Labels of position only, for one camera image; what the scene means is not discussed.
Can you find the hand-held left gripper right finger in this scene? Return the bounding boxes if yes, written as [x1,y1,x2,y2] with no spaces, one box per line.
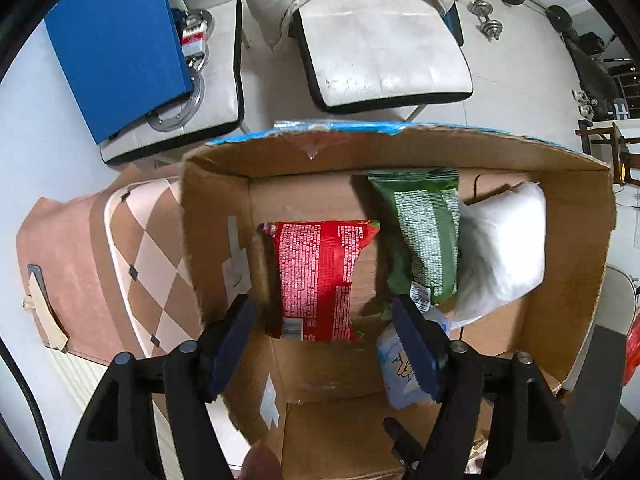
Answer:
[383,295,585,480]

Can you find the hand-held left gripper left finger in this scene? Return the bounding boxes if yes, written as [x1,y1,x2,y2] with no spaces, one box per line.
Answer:
[61,293,258,480]

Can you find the light blue tissue pack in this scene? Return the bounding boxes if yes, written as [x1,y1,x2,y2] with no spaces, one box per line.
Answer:
[376,307,452,410]

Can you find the cardboard box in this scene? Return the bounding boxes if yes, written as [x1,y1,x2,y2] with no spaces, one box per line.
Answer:
[179,121,617,480]

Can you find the red snack bag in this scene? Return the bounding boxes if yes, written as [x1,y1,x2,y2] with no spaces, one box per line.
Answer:
[258,219,382,344]

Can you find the green snack bag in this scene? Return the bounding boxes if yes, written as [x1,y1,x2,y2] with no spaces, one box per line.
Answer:
[366,168,461,314]

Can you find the white plastic pillow pack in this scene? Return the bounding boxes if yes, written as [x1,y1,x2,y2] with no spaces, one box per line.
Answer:
[450,182,547,330]

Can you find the pink checkered cushion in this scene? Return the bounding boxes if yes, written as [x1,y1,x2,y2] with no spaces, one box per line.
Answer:
[16,165,206,367]

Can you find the white leather chair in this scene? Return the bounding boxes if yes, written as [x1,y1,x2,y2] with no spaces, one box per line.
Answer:
[99,0,246,165]
[292,0,474,115]

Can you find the wooden stool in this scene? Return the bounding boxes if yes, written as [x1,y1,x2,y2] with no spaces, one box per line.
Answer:
[575,120,640,187]

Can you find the red white packet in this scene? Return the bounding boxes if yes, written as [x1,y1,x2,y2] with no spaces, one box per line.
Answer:
[172,7,215,77]

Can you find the blue board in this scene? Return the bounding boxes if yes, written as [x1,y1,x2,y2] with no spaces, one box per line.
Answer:
[44,0,194,146]

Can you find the silver dumbbell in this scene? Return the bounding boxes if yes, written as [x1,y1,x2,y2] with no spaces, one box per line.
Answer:
[467,0,505,40]

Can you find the black barbell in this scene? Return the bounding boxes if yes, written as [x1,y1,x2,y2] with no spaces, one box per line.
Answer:
[493,0,574,32]

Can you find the black cable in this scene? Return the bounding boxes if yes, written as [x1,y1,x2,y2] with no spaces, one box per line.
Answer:
[0,340,61,480]

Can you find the metal ring fixture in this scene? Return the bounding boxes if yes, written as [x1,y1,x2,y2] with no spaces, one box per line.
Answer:
[146,74,206,133]

